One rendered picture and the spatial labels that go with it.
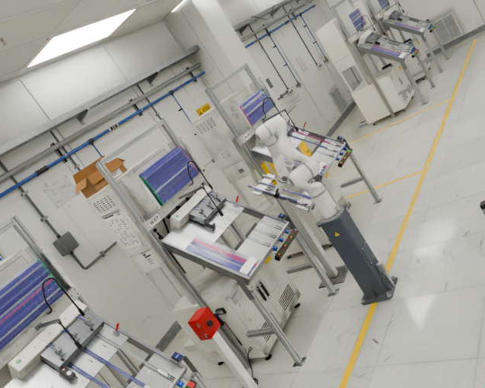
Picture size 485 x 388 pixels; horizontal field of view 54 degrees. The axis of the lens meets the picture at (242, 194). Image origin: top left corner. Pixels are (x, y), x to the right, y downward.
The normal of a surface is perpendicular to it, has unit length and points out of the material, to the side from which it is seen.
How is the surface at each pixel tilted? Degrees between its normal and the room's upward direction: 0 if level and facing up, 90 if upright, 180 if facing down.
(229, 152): 90
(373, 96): 90
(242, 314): 90
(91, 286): 90
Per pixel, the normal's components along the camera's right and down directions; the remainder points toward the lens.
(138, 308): 0.70, -0.30
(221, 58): -0.46, 0.50
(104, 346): 0.14, -0.77
